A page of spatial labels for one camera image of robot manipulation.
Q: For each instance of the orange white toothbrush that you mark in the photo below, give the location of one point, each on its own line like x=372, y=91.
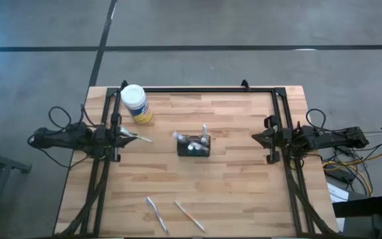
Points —
x=190, y=215

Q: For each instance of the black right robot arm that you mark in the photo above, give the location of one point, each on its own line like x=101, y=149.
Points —
x=330, y=139

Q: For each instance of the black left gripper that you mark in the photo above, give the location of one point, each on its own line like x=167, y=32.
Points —
x=106, y=137

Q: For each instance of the white paper sheet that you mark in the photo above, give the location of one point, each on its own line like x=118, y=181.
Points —
x=337, y=192

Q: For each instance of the small blue mouthwash bottle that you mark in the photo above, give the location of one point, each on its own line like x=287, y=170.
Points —
x=190, y=146

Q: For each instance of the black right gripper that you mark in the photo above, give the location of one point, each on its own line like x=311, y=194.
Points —
x=282, y=139

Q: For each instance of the black clamp bracket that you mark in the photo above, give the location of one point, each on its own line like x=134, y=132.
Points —
x=124, y=84
x=245, y=84

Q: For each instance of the green white toothbrush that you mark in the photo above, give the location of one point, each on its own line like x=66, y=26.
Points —
x=143, y=137
x=181, y=138

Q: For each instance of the Lysol wipes canister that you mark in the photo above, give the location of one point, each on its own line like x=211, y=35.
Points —
x=134, y=99

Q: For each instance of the black metal table frame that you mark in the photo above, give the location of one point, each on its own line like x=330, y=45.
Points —
x=211, y=89

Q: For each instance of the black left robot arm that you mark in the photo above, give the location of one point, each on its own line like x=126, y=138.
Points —
x=61, y=139

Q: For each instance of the black power adapter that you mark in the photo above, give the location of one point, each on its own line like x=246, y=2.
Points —
x=342, y=174

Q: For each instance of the black beam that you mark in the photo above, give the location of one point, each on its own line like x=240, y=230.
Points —
x=356, y=206

